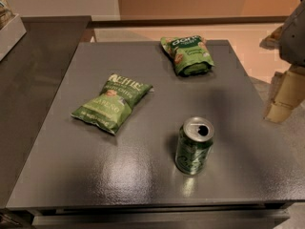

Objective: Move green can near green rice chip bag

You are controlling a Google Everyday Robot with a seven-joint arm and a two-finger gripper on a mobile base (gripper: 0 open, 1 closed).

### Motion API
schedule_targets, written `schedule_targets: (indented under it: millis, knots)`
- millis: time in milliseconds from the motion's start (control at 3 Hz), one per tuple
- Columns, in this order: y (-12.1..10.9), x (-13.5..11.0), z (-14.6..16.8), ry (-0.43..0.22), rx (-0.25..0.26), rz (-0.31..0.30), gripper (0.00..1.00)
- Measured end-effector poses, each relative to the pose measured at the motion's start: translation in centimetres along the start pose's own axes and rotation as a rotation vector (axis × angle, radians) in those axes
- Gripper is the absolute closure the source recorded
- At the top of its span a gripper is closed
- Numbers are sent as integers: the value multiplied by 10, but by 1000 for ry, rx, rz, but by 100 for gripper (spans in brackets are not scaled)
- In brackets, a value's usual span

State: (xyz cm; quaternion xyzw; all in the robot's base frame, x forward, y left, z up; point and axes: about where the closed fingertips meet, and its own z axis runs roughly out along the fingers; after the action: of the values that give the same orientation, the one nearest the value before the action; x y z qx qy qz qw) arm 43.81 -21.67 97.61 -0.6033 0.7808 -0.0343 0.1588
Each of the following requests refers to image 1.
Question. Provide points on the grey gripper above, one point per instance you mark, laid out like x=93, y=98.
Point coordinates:
x=294, y=37

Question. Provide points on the green soda can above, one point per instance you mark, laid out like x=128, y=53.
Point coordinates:
x=195, y=140

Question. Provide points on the green rice chip bag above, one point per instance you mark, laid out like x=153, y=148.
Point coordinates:
x=189, y=54

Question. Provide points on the green jalapeno kettle chip bag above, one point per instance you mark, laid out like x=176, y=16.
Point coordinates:
x=113, y=106

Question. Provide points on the white box with snacks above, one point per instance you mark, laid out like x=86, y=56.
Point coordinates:
x=12, y=28

